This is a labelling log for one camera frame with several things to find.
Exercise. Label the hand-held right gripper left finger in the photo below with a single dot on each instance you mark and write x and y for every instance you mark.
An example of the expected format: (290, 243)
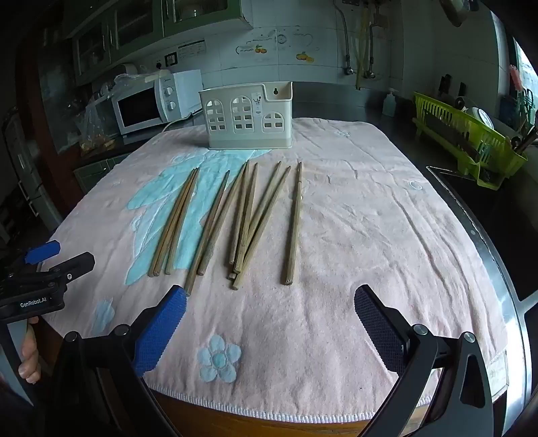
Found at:
(162, 332)

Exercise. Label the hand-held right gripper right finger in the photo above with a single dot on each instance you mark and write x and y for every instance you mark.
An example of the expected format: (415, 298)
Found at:
(378, 332)

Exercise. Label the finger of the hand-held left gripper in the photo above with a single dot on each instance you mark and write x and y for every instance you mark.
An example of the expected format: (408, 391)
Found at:
(77, 264)
(42, 252)

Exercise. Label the row of wooden chopsticks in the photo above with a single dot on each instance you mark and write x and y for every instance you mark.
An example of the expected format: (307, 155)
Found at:
(294, 222)

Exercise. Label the beige plastic utensil holder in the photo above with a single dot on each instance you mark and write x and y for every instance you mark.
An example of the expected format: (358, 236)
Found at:
(243, 117)

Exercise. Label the person's left hand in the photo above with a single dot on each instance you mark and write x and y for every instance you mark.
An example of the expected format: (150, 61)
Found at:
(29, 357)

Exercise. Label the grey shelf unit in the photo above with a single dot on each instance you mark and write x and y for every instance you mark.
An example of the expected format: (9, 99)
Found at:
(25, 168)

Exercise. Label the pink towel with blue print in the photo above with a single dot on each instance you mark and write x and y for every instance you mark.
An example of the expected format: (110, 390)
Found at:
(336, 252)

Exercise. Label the green tiled counter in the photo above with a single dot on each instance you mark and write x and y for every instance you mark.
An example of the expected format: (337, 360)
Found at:
(101, 166)

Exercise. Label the clear plastic bag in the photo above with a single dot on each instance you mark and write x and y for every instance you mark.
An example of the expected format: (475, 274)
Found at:
(94, 117)

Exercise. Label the white microwave oven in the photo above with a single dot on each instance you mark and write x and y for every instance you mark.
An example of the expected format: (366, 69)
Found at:
(138, 109)

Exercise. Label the green plastic dish rack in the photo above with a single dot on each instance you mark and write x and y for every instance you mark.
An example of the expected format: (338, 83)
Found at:
(470, 138)

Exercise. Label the white soap dispenser bottle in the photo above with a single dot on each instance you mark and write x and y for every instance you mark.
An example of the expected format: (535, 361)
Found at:
(389, 104)

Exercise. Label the white bowl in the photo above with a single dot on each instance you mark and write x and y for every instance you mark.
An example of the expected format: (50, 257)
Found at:
(481, 117)

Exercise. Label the dark green cutlery basket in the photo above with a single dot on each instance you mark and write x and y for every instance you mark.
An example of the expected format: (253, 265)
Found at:
(523, 107)

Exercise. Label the black wall socket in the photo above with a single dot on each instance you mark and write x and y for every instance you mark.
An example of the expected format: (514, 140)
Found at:
(170, 59)

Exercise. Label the green wall cabinets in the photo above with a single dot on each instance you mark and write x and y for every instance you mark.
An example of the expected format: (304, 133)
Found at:
(126, 29)

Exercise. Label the white paper wall label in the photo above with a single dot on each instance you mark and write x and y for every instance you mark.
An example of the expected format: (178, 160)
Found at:
(192, 47)

